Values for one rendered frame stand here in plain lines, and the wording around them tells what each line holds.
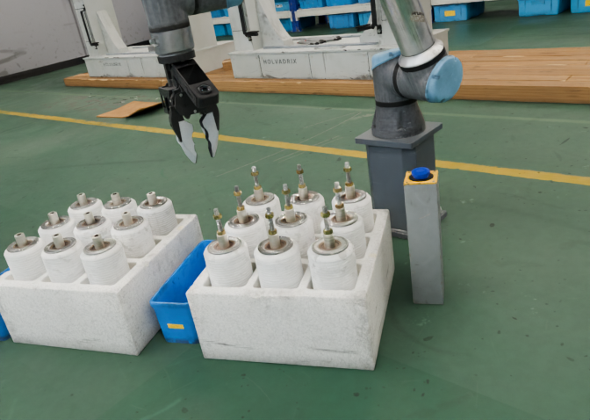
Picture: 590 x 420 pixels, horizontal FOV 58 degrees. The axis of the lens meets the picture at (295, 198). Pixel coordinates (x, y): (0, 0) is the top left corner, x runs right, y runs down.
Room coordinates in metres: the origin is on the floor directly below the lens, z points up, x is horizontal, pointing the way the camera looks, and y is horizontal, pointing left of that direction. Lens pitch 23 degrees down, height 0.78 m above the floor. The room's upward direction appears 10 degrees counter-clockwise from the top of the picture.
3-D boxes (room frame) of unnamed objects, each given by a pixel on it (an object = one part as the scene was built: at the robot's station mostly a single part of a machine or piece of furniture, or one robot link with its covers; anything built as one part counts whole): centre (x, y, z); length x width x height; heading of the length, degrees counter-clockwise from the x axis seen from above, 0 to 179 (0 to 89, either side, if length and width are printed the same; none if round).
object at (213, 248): (1.04, 0.17, 0.25); 0.08 x 0.08 x 0.01
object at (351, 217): (1.07, -0.09, 0.25); 0.08 x 0.08 x 0.01
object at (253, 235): (1.15, 0.13, 0.16); 0.10 x 0.10 x 0.18
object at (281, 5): (7.42, -0.38, 0.36); 0.50 x 0.38 x 0.21; 136
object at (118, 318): (1.29, 0.54, 0.09); 0.39 x 0.39 x 0.18; 68
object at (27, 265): (1.23, 0.69, 0.16); 0.10 x 0.10 x 0.18
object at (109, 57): (5.15, 1.05, 0.45); 1.61 x 0.57 x 0.74; 46
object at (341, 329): (1.11, 0.02, 0.09); 0.39 x 0.39 x 0.18; 70
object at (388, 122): (1.47, -0.33, 0.35); 0.15 x 0.15 x 0.10
